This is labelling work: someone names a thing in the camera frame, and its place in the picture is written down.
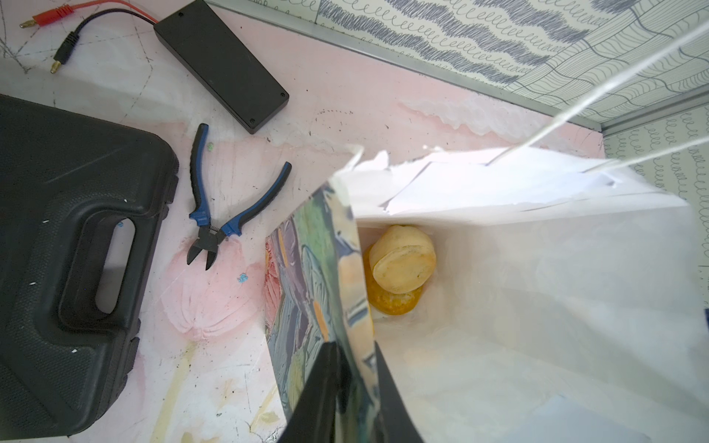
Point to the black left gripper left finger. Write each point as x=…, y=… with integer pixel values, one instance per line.
x=314, y=419

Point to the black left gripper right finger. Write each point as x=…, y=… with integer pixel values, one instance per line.
x=396, y=424

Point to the round bun bread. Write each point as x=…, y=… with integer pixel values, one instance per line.
x=402, y=259

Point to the floral paper gift bag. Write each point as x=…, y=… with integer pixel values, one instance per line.
x=565, y=305

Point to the floral table mat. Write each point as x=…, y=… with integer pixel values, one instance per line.
x=203, y=370

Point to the blue black cutting pliers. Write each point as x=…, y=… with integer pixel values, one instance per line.
x=209, y=238

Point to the black battery box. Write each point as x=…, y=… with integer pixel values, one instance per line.
x=223, y=65

